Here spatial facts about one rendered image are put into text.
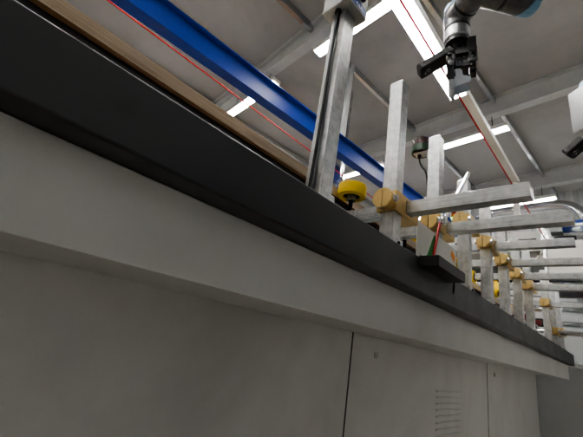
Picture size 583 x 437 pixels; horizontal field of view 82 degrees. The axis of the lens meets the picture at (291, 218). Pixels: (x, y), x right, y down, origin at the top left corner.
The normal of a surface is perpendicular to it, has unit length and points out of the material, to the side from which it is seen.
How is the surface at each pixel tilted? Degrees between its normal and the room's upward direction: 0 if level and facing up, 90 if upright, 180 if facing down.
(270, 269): 90
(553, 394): 90
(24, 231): 90
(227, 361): 90
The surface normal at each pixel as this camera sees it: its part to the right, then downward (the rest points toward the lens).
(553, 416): -0.68, -0.35
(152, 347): 0.72, -0.12
